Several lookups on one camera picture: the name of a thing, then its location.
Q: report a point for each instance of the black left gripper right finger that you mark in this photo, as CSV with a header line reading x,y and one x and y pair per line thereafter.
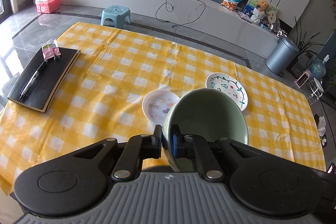
x,y
196,149

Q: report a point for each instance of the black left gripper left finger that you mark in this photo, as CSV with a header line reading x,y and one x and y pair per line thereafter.
x,y
136,150

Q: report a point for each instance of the green ceramic bowl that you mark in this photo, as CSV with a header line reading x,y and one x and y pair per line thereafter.
x,y
205,112

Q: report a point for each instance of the white fruit pattern plate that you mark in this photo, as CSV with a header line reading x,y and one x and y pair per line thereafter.
x,y
229,86

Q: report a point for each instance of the small white sticker plate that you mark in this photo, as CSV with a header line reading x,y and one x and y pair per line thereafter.
x,y
156,105

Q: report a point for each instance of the yellow checkered tablecloth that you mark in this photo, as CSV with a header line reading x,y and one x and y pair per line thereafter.
x,y
101,97

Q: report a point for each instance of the black notebook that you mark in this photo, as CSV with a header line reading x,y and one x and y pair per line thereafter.
x,y
44,88

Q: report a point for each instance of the black pen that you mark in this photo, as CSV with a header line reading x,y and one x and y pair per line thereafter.
x,y
32,79

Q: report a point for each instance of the pink packet with clips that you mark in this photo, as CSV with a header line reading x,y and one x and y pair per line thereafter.
x,y
50,50

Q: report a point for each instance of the grey trash bin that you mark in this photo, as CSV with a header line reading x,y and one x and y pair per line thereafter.
x,y
282,55

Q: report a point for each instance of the light blue plastic stool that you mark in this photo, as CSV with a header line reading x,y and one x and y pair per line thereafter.
x,y
117,14

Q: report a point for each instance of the white marble tv cabinet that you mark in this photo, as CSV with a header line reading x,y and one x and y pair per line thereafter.
x,y
205,16

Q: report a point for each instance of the blue water jug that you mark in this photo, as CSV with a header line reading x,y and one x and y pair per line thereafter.
x,y
317,68

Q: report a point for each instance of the green potted plant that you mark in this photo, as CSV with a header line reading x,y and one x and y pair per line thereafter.
x,y
302,43

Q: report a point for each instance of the teddy bear toy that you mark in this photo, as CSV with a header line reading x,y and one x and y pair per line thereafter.
x,y
259,12

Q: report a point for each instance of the pink storage box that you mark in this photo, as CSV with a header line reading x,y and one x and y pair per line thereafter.
x,y
47,6

